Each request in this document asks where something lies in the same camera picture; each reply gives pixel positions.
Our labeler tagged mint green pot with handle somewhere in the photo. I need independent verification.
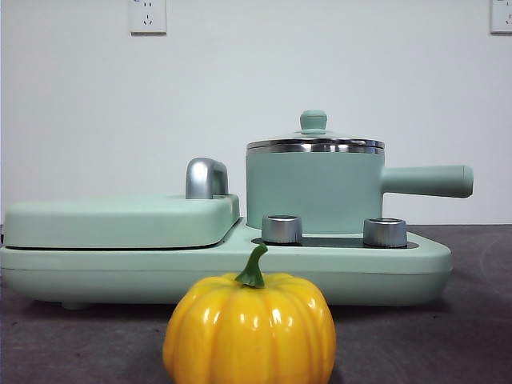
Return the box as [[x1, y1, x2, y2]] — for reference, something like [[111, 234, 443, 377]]
[[245, 146, 475, 236]]

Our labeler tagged white wall socket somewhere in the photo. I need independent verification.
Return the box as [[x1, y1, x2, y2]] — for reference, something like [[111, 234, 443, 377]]
[[490, 0, 512, 35], [128, 0, 167, 36]]

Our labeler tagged yellow toy pumpkin green stem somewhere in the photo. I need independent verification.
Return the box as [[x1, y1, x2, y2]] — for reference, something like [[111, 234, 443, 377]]
[[162, 243, 338, 384]]

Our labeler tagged silver grill cover handle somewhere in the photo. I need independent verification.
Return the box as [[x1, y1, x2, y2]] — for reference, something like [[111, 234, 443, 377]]
[[185, 158, 230, 200]]

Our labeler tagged silver control knob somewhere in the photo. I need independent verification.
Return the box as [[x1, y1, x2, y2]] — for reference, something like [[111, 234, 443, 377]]
[[261, 214, 304, 245], [362, 218, 408, 247]]

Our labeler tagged mint green grill cover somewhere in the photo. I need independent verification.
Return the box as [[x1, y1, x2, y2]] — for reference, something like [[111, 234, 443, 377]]
[[2, 193, 242, 250]]

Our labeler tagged glass lid green knob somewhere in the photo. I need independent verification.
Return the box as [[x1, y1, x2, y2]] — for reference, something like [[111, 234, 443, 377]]
[[246, 110, 386, 152]]

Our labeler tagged mint green breakfast machine base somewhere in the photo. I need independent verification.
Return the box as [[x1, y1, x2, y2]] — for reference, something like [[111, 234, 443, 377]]
[[0, 218, 454, 311]]

